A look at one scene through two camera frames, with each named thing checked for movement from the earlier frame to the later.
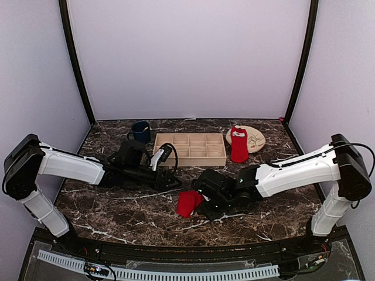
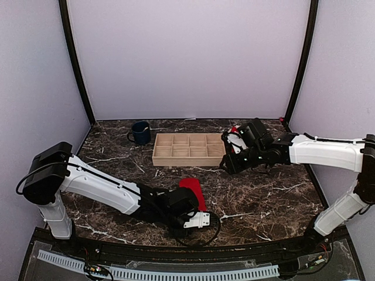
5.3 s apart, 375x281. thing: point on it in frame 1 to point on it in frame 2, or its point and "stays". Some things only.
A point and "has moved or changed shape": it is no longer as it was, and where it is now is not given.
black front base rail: x=317 y=243 stays
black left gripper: x=162 y=184 to x=177 y=233
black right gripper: x=211 y=215 to x=234 y=166
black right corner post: x=313 y=19 stays
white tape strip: x=190 y=119 stays
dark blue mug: x=141 y=132 stays
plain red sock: x=187 y=202 has moved or changed shape
